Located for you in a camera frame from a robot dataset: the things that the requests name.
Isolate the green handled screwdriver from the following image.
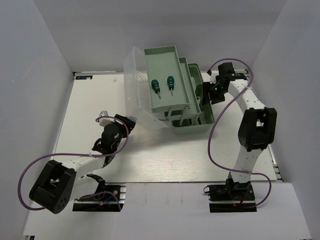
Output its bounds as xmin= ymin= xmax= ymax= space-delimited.
xmin=151 ymin=79 xmax=161 ymax=99
xmin=167 ymin=76 xmax=175 ymax=96

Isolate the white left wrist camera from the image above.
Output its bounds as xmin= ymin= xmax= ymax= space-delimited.
xmin=95 ymin=110 xmax=114 ymax=128

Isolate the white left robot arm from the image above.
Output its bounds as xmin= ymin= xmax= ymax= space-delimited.
xmin=29 ymin=114 xmax=136 ymax=214

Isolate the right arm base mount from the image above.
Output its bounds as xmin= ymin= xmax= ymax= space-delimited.
xmin=203 ymin=184 xmax=257 ymax=213

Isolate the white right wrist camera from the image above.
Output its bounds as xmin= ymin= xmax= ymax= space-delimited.
xmin=206 ymin=69 xmax=218 ymax=84

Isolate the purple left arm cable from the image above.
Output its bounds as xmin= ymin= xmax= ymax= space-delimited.
xmin=18 ymin=115 xmax=130 ymax=211

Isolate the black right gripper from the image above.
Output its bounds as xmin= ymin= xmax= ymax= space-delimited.
xmin=202 ymin=80 xmax=227 ymax=106

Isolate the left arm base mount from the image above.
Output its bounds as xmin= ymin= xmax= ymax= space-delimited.
xmin=72 ymin=183 xmax=126 ymax=213

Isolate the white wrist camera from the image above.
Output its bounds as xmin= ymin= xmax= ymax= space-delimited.
xmin=206 ymin=69 xmax=218 ymax=84
xmin=95 ymin=110 xmax=114 ymax=128

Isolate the green plastic toolbox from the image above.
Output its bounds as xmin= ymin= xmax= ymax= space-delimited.
xmin=122 ymin=44 xmax=215 ymax=136

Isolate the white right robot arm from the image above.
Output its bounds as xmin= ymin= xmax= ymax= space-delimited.
xmin=202 ymin=59 xmax=277 ymax=200

